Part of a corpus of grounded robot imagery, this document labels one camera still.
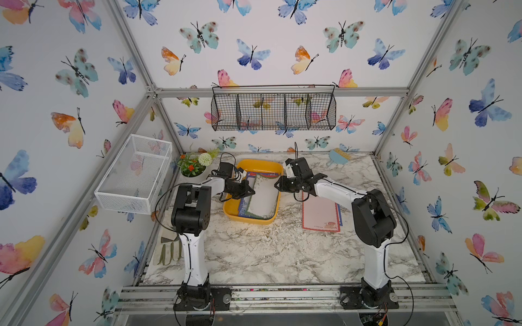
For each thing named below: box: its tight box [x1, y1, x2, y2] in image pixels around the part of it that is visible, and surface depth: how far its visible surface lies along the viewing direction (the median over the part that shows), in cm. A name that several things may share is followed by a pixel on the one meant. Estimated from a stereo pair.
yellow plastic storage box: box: [223, 159, 284, 225], surface depth 99 cm
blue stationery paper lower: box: [237, 195, 254, 219], surface depth 99 cm
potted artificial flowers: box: [176, 148, 221, 178], surface depth 98 cm
